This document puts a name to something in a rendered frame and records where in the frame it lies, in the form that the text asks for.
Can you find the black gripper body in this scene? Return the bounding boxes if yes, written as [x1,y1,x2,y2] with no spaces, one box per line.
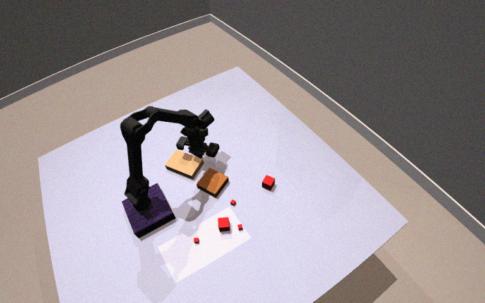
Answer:
[176,133,220,158]

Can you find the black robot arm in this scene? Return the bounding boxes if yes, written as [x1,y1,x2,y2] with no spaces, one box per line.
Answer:
[121,106,214,215]

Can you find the tan square block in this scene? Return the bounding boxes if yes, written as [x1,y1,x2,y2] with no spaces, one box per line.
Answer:
[164,150,204,180]

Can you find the orange square block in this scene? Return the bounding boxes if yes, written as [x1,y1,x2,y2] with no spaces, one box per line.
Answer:
[196,168,229,198]

